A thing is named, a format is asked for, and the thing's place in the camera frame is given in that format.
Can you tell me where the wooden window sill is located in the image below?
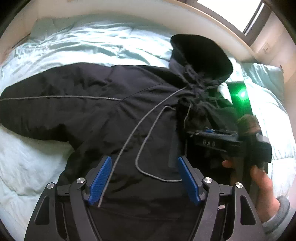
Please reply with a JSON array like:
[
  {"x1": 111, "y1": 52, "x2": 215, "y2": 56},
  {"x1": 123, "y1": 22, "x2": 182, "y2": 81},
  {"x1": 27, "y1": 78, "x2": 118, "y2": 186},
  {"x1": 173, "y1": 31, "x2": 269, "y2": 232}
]
[{"x1": 162, "y1": 0, "x2": 258, "y2": 63}]

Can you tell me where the dark framed window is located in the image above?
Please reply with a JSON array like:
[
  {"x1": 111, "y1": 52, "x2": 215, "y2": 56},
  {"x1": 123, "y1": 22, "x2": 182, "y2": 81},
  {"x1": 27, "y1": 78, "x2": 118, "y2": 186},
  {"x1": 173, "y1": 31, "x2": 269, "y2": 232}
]
[{"x1": 185, "y1": 0, "x2": 271, "y2": 46}]

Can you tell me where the black hooded jacket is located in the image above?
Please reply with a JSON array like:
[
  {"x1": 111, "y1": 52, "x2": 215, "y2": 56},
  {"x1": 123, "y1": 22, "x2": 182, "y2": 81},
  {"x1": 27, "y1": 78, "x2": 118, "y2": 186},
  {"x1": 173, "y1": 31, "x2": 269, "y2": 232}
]
[{"x1": 1, "y1": 35, "x2": 237, "y2": 240}]

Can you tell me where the person's right hand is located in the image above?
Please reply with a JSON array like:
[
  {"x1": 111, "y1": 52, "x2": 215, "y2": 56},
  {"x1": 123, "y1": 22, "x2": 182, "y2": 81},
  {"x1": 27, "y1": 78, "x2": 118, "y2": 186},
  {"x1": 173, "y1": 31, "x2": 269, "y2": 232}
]
[{"x1": 222, "y1": 159, "x2": 282, "y2": 223}]

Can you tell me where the light teal pillow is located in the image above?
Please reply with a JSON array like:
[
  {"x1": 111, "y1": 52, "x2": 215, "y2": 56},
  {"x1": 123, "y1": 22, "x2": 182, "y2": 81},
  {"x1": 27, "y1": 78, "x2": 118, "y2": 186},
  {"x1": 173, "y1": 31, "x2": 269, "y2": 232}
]
[{"x1": 242, "y1": 63, "x2": 285, "y2": 102}]

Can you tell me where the grey sleeve right forearm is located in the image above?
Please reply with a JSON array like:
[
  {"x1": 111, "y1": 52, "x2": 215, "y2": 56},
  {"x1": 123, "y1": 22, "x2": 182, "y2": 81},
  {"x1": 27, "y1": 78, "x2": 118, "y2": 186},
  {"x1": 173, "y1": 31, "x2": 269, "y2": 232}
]
[{"x1": 262, "y1": 196, "x2": 290, "y2": 234}]

